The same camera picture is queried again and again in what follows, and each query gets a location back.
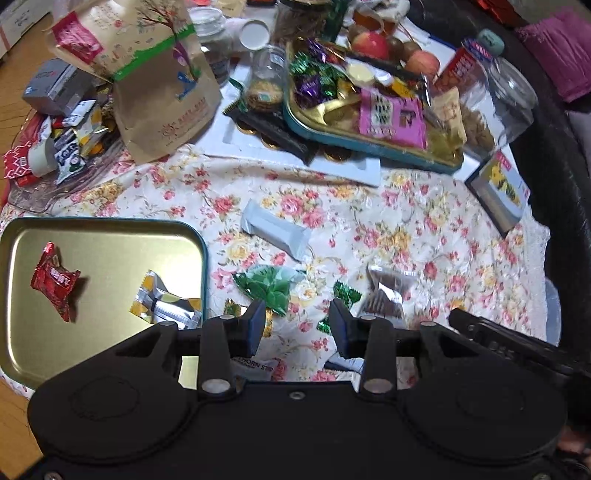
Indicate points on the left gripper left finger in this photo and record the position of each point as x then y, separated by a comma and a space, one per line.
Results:
223, 338

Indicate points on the white hawthorn stick packet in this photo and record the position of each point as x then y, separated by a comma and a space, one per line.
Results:
252, 369

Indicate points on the small glass cookie jar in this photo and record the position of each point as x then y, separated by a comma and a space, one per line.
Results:
264, 92

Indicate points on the white tray with chocolates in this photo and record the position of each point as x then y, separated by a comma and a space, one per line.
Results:
236, 132

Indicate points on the gold teal snack tin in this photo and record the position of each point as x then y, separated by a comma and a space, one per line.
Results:
340, 97

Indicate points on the brown paper snack bag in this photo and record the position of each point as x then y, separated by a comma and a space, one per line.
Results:
164, 91

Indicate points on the red apple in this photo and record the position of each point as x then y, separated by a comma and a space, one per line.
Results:
423, 63
371, 44

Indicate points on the card box with yellow picture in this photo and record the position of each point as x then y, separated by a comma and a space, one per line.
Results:
501, 191

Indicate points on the grey silver snack bar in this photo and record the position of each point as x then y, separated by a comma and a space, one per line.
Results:
280, 233

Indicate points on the gold teal tin lid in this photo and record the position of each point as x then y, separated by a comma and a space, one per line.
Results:
113, 256

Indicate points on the tape roll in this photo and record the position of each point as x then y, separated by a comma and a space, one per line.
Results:
41, 158

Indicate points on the white round lid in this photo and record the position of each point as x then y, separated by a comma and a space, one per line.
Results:
254, 35

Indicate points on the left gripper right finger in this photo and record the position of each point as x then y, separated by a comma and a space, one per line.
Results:
372, 339

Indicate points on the green foil candy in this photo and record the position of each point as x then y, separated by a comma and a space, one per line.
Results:
348, 295

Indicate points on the tall biscuit jar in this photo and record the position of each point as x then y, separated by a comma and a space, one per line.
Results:
299, 18

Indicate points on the glass plate with snacks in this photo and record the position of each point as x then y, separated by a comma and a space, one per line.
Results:
87, 143

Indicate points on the green triangular snack packet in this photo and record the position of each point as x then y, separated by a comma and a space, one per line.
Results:
270, 284

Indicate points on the floral tablecloth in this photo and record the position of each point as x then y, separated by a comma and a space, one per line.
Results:
413, 221

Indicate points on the glass jar with walnuts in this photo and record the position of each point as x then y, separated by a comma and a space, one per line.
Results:
496, 101

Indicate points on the white small snack packet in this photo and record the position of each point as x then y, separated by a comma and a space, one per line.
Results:
338, 363

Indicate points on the brown date snack packet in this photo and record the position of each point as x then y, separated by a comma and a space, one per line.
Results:
388, 290

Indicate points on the yellow silver snack packet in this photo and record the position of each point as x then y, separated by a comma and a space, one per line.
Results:
153, 303

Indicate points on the pink snack packet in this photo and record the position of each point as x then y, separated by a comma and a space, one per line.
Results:
396, 120

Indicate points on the red candy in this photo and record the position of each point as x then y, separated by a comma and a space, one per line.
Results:
54, 281

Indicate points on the grey cardboard box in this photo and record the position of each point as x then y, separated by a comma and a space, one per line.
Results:
57, 88

